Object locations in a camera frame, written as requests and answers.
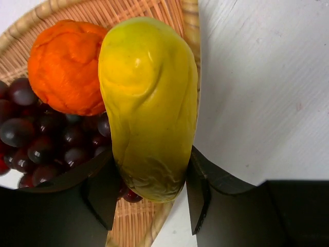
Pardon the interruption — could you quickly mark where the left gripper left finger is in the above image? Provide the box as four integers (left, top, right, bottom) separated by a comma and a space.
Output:
1, 149, 120, 246

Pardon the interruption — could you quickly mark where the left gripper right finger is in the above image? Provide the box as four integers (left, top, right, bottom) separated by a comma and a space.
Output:
186, 148, 328, 246

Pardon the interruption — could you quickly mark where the woven wicker fruit bowl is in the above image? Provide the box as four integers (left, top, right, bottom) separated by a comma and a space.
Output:
1, 1, 200, 246

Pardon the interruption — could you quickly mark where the purple fake grape bunch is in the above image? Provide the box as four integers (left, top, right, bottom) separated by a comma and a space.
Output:
0, 77, 143, 204

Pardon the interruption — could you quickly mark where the yellow fake mango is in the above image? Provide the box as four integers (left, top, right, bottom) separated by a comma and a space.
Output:
98, 17, 198, 203

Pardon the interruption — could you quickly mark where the orange fake tangerine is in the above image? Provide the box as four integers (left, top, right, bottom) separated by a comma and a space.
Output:
28, 20, 107, 116

